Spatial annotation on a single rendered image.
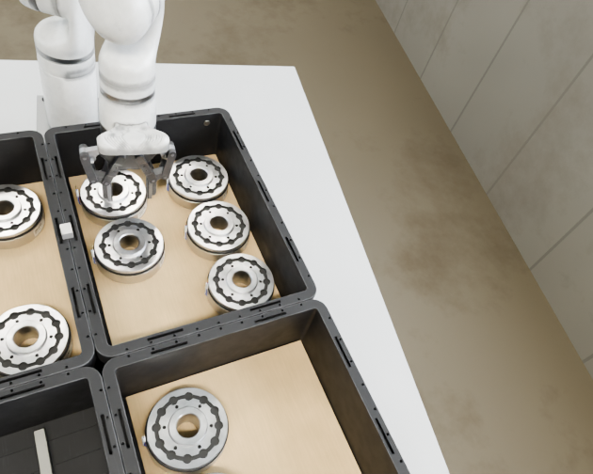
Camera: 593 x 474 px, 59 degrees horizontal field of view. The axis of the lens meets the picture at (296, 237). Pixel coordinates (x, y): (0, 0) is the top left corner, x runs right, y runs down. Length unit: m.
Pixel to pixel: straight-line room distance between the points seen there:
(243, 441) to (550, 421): 1.43
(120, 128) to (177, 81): 0.65
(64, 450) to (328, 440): 0.34
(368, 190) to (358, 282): 1.20
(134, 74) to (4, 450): 0.48
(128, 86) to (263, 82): 0.74
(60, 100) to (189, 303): 0.44
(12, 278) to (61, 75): 0.35
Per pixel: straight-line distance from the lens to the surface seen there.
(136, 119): 0.74
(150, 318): 0.80
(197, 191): 0.90
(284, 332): 0.76
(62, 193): 0.81
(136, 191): 0.90
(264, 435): 0.75
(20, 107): 1.30
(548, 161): 2.22
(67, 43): 0.95
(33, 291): 0.85
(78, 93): 1.02
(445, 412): 1.83
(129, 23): 0.64
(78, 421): 0.76
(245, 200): 0.90
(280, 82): 1.42
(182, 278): 0.84
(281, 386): 0.78
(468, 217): 2.34
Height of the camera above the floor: 1.55
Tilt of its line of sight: 52 degrees down
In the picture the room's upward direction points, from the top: 20 degrees clockwise
